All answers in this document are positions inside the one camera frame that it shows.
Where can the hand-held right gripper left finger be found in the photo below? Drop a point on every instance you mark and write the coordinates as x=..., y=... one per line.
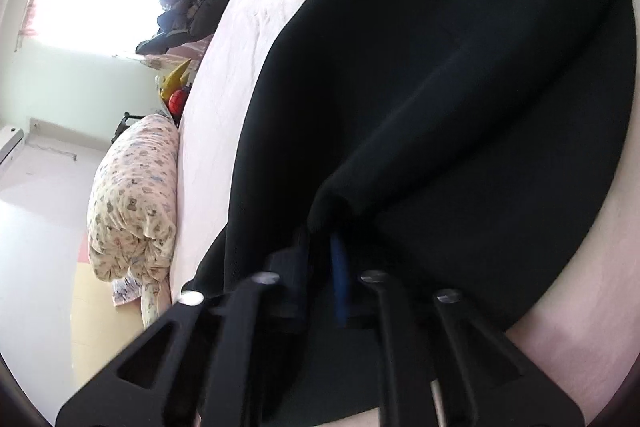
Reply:
x=250, y=322

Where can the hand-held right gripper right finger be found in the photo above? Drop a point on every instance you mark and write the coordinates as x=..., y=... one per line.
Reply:
x=340, y=277

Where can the black pants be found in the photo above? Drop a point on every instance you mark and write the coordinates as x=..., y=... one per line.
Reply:
x=450, y=107

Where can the blue patterned white cloth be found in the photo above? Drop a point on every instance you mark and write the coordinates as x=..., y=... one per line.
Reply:
x=126, y=293

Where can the floral quilt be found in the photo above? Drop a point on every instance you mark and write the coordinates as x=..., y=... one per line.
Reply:
x=130, y=197

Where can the red ball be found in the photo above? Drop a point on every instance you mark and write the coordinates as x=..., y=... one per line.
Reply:
x=177, y=102

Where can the yellow toy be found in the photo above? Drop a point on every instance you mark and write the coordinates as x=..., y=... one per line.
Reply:
x=175, y=77

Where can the pink bed sheet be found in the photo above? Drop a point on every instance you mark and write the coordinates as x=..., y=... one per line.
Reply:
x=240, y=17

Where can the white air conditioner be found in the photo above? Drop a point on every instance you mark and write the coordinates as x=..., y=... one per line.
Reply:
x=9, y=147

